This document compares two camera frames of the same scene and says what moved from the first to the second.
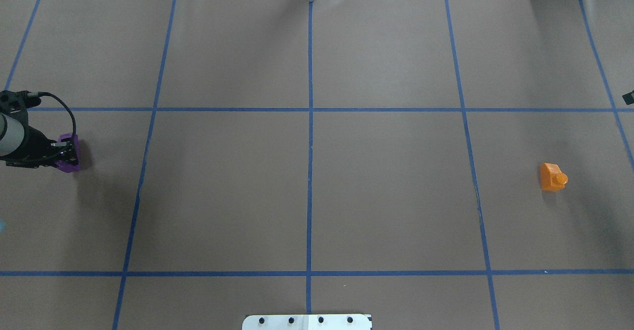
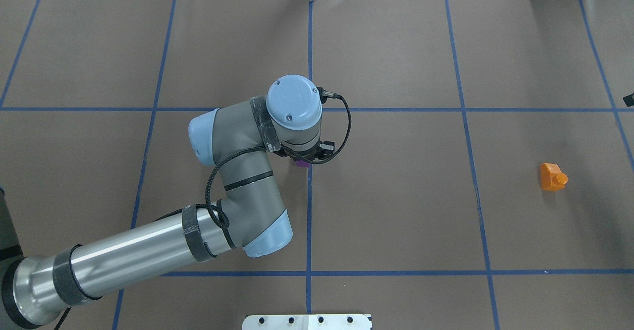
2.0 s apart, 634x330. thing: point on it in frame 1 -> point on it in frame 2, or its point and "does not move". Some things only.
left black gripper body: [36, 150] -> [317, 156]
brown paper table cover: [441, 159] does not move
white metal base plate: [307, 322] does not move
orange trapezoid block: [552, 177] does not move
